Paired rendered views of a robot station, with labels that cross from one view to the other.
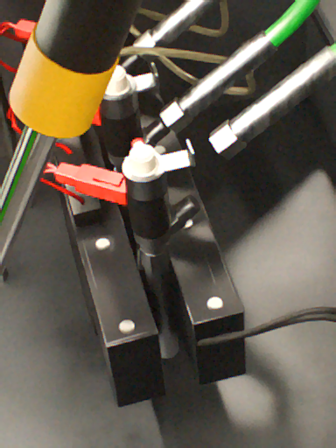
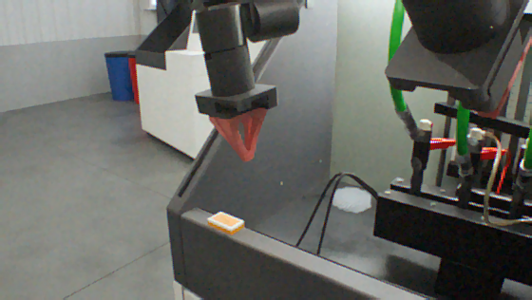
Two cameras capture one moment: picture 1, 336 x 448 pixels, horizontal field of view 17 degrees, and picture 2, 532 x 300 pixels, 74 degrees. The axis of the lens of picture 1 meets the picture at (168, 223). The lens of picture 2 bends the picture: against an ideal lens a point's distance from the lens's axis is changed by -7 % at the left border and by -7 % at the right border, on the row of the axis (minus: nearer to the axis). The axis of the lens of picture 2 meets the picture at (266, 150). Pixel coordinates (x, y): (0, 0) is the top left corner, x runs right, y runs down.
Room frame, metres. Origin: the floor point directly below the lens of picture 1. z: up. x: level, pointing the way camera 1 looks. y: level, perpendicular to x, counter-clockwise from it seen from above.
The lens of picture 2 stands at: (0.77, -0.58, 1.26)
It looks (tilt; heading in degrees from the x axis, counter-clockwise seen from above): 19 degrees down; 137
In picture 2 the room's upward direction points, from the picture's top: straight up
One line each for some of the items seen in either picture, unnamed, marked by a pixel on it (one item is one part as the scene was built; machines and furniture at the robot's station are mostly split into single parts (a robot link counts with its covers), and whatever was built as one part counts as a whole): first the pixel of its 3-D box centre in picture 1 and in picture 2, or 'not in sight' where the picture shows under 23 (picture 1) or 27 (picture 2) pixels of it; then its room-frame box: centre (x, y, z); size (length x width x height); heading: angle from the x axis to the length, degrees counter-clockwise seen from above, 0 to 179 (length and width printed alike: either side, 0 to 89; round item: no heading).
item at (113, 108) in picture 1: (144, 185); (462, 201); (0.59, 0.01, 0.99); 0.05 x 0.03 x 0.21; 100
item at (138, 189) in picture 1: (171, 262); (413, 189); (0.51, 0.00, 0.99); 0.05 x 0.03 x 0.21; 100
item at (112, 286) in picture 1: (129, 221); (478, 250); (0.63, 0.03, 0.91); 0.34 x 0.10 x 0.15; 10
